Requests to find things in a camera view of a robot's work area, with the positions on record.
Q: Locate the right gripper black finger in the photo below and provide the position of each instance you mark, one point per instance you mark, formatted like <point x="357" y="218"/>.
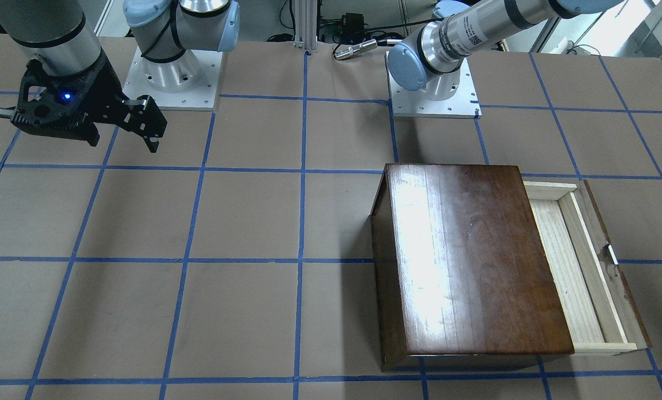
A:
<point x="152" y="143"/>

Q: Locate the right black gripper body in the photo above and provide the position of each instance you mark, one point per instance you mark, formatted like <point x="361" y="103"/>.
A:
<point x="105" y="86"/>

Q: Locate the light wood drawer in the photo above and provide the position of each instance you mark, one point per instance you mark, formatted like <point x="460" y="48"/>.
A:
<point x="598" y="305"/>

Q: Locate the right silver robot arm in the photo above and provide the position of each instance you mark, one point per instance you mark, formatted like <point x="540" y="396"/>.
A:
<point x="57" y="32"/>

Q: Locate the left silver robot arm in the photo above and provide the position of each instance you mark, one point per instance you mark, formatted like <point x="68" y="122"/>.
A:
<point x="439" y="47"/>

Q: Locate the dark wooden drawer cabinet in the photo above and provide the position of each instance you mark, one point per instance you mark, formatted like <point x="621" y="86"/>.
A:
<point x="462" y="277"/>

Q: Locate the black power adapter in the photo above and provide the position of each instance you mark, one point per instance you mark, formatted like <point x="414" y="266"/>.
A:
<point x="351" y="23"/>

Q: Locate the silver metal cylinder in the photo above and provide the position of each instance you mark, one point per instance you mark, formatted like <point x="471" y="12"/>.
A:
<point x="355" y="50"/>

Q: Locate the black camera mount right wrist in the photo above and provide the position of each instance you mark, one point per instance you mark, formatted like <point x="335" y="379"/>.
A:
<point x="50" y="106"/>

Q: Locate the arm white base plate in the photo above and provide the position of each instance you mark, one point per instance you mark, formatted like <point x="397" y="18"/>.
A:
<point x="450" y="96"/>
<point x="190" y="83"/>

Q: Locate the aluminium frame post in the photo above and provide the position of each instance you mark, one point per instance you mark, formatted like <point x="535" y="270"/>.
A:
<point x="305" y="24"/>

